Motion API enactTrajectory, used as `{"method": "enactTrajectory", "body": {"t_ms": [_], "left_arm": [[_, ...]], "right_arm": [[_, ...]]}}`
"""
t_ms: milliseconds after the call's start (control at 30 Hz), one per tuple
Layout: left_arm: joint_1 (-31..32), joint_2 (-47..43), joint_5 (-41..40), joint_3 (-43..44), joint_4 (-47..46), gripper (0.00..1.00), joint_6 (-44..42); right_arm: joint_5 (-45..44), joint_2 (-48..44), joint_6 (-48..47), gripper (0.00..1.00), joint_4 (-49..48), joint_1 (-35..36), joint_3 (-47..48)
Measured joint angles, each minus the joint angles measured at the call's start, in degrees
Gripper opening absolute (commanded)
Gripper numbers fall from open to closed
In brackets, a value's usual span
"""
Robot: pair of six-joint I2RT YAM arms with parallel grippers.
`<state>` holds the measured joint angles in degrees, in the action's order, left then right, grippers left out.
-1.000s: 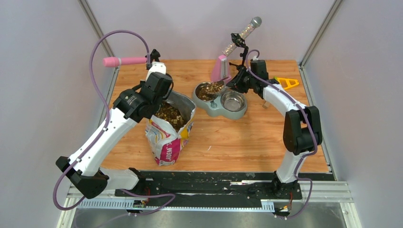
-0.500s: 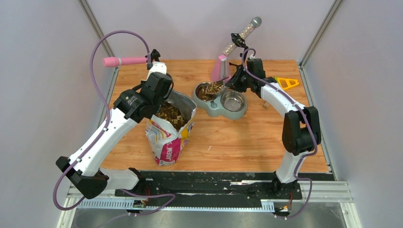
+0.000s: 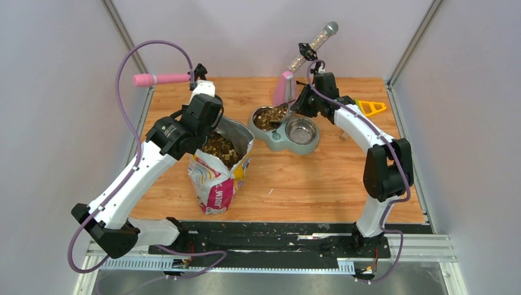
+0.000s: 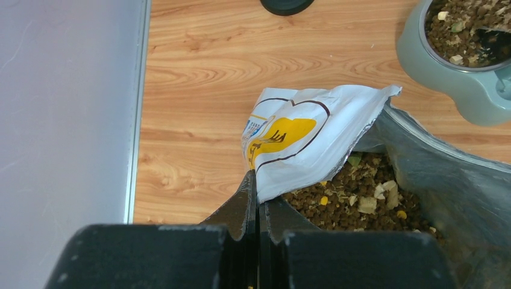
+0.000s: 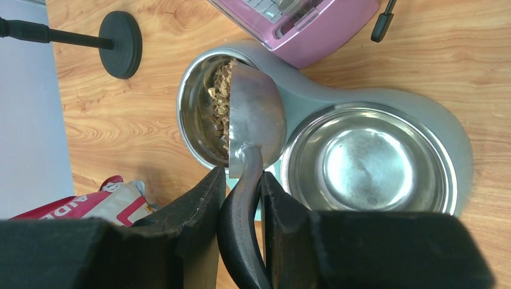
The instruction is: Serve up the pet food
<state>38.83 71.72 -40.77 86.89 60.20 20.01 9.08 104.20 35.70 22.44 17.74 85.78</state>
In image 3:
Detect yellow green triangle toy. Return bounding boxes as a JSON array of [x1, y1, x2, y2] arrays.
[[355, 100, 387, 117]]

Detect pet food bag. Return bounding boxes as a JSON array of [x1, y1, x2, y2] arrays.
[[188, 117, 254, 214]]

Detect black tripod mic stand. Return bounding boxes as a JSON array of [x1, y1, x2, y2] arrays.
[[299, 42, 325, 83]]

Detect grey double pet bowl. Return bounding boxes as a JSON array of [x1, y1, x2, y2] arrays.
[[248, 106, 320, 155]]

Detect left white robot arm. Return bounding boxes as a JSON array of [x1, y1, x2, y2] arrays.
[[71, 93, 224, 259]]

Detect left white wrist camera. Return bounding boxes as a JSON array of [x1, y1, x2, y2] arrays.
[[189, 80, 216, 102]]

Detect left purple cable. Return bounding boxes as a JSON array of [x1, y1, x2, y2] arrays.
[[67, 39, 196, 274]]

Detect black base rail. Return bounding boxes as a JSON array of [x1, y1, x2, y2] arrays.
[[101, 219, 453, 281]]

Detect pink metronome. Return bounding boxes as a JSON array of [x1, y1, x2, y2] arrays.
[[272, 71, 297, 106]]

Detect pink microphone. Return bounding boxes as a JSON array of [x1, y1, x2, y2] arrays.
[[133, 74, 190, 87]]

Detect metal food scoop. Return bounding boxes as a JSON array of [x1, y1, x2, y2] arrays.
[[267, 103, 291, 130]]

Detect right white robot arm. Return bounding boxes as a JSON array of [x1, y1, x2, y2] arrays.
[[291, 73, 413, 257]]

